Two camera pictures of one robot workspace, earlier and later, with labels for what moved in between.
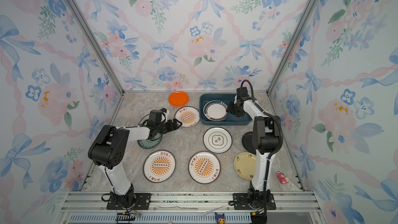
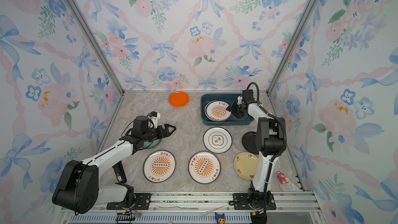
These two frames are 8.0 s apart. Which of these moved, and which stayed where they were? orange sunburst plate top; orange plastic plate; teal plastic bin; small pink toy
Moved: orange sunburst plate top
Stayed: teal plastic bin; small pink toy; orange plastic plate
